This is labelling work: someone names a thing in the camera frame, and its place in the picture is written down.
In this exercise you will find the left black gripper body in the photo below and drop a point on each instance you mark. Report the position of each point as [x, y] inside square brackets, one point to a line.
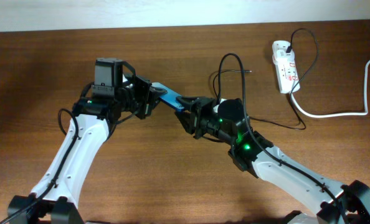
[138, 97]

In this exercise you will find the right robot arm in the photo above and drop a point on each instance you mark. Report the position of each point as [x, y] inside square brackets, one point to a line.
[329, 201]

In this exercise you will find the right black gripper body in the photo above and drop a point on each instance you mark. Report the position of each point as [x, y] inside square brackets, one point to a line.
[206, 119]

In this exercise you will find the white power strip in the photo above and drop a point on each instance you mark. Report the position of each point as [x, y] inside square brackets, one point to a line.
[287, 75]

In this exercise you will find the blue Samsung Galaxy smartphone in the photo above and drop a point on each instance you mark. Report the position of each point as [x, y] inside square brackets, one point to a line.
[169, 98]

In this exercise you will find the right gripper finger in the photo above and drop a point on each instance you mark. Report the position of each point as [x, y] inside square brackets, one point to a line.
[187, 102]
[187, 121]

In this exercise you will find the white USB charger adapter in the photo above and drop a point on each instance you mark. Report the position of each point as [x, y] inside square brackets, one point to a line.
[281, 56]

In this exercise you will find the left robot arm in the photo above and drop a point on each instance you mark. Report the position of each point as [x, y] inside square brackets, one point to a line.
[94, 117]

